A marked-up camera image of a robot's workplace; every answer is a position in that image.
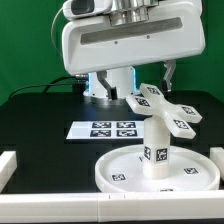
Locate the white round table top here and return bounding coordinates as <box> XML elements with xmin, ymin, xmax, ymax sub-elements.
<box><xmin>95</xmin><ymin>144</ymin><xmax>220</xmax><ymax>192</ymax></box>

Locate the white cross-shaped table base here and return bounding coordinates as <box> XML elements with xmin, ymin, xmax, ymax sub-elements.
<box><xmin>126</xmin><ymin>83</ymin><xmax>202</xmax><ymax>139</ymax></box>

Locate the white right fence block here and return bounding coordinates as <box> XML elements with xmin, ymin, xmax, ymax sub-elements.
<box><xmin>210</xmin><ymin>147</ymin><xmax>224</xmax><ymax>181</ymax></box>

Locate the grey curved cable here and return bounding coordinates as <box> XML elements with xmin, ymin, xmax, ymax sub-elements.
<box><xmin>50</xmin><ymin>8</ymin><xmax>66</xmax><ymax>59</ymax></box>

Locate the white fence block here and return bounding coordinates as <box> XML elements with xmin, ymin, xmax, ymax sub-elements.
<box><xmin>210</xmin><ymin>147</ymin><xmax>224</xmax><ymax>181</ymax></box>
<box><xmin>0</xmin><ymin>151</ymin><xmax>17</xmax><ymax>193</ymax></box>

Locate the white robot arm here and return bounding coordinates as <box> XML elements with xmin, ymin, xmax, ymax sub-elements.
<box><xmin>62</xmin><ymin>0</ymin><xmax>205</xmax><ymax>102</ymax></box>

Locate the white left fence block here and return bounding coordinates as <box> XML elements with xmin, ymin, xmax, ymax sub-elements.
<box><xmin>0</xmin><ymin>151</ymin><xmax>17</xmax><ymax>193</ymax></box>

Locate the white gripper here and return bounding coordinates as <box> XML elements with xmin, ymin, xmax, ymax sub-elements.
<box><xmin>62</xmin><ymin>0</ymin><xmax>205</xmax><ymax>100</ymax></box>

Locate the white marker sheet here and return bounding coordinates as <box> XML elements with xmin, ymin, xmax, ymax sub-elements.
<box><xmin>66</xmin><ymin>121</ymin><xmax>144</xmax><ymax>140</ymax></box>

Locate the white front fence bar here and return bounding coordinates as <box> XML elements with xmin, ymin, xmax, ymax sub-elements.
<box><xmin>0</xmin><ymin>190</ymin><xmax>224</xmax><ymax>223</ymax></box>

